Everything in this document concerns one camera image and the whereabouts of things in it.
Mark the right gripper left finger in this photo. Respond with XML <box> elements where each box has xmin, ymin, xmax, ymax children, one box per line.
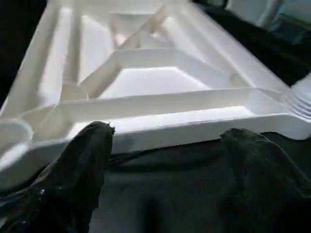
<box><xmin>0</xmin><ymin>121</ymin><xmax>116</xmax><ymax>233</ymax></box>

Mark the white plastic table leg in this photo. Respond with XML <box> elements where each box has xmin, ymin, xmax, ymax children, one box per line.
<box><xmin>281</xmin><ymin>72</ymin><xmax>311</xmax><ymax>123</ymax></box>

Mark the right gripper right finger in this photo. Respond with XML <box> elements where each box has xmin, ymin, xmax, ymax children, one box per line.
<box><xmin>219</xmin><ymin>128</ymin><xmax>311</xmax><ymax>233</ymax></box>

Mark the white plastic table top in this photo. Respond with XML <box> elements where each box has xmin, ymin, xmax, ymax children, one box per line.
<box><xmin>0</xmin><ymin>0</ymin><xmax>311</xmax><ymax>191</ymax></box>

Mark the white glass front fridge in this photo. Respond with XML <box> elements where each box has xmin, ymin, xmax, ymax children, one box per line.
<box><xmin>226</xmin><ymin>0</ymin><xmax>311</xmax><ymax>47</ymax></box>

